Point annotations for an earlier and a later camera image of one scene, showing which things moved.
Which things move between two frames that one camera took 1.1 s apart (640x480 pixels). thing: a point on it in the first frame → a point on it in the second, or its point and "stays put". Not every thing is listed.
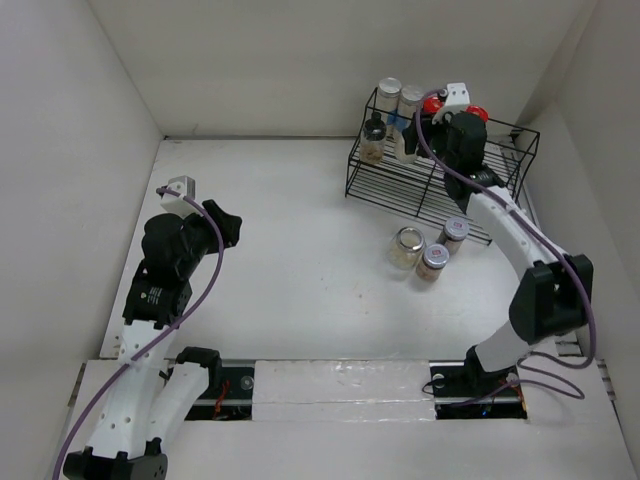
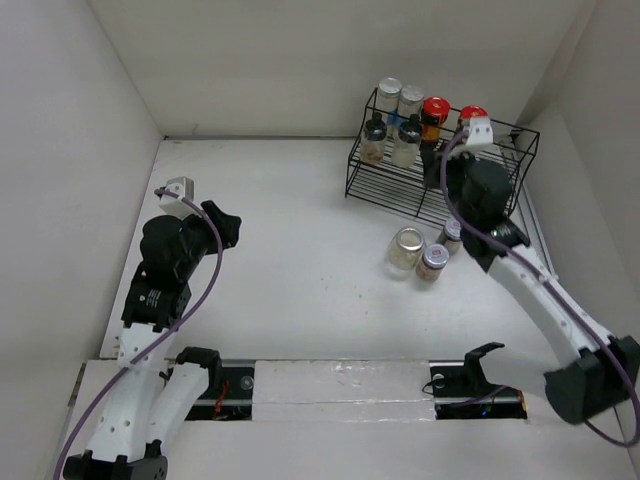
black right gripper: [410, 140] → [431, 161]
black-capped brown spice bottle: [372, 142] stays put
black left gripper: [227, 223] stays put
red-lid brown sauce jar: [479, 111] stays put
